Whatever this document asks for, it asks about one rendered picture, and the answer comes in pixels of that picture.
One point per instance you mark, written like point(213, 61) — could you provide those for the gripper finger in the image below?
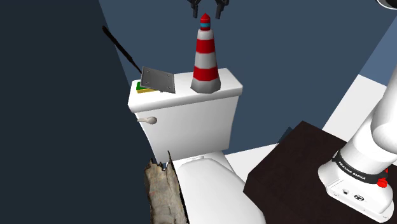
point(218, 12)
point(195, 11)

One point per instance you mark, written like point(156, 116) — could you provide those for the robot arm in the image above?
point(366, 155)

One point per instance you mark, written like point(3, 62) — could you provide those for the red white lighthouse figure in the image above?
point(205, 66)

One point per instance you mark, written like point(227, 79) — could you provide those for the green yellow sponge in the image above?
point(141, 88)

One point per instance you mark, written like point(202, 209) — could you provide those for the white toilet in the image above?
point(192, 127)

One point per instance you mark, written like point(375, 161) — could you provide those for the dark brown robot stand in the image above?
point(288, 173)

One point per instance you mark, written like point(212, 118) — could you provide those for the crumpled brown paper bag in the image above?
point(164, 195)

